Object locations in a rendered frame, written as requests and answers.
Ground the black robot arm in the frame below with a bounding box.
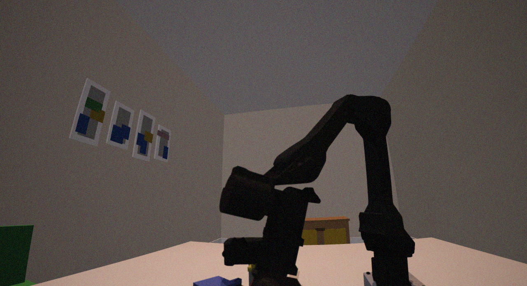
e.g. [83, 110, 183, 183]
[219, 94, 415, 286]

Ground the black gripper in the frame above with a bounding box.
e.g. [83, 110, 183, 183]
[252, 222, 304, 286]

